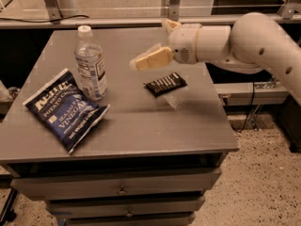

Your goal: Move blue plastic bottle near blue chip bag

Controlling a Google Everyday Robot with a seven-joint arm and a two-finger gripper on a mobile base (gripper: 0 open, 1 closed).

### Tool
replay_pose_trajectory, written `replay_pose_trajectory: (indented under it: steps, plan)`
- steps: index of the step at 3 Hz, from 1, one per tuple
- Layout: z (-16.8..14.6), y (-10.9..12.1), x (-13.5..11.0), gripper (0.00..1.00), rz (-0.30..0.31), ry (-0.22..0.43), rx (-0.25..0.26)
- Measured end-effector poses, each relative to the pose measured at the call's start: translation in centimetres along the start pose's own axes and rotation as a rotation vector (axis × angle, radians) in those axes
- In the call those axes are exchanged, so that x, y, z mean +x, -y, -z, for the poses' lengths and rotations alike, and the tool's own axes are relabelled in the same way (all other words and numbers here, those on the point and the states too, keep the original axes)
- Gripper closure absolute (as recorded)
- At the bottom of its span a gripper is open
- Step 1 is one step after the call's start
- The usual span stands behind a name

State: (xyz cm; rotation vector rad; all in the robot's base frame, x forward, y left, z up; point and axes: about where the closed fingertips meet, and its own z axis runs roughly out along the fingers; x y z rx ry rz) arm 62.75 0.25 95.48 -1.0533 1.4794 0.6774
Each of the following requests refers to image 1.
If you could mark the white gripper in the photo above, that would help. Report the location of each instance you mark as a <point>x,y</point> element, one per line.
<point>182,43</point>

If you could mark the clear plastic water bottle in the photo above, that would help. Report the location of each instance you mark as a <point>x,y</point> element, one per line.
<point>90,64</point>

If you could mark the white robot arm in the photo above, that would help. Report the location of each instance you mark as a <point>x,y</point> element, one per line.
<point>254,43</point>

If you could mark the blue potato chip bag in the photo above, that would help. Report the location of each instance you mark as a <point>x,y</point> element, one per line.
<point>63,108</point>

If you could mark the black snack bar wrapper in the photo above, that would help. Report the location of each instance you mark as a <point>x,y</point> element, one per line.
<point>165,84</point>

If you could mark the grey drawer cabinet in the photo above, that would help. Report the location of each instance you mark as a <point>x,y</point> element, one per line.
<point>184,129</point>

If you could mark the white object left edge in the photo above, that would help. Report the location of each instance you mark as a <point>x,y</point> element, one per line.
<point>4,94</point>

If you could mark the middle grey drawer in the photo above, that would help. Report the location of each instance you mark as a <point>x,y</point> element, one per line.
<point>126,206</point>

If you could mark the grey drawer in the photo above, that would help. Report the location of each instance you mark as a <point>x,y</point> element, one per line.
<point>173,219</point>
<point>126,206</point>
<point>116,184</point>

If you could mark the bottom grey drawer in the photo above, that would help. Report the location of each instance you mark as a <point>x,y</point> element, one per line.
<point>173,219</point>

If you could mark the top grey drawer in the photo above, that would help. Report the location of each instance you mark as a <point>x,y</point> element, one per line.
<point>116,184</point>

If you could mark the grey metal rail frame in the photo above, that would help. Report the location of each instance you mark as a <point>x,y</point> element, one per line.
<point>56,14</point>

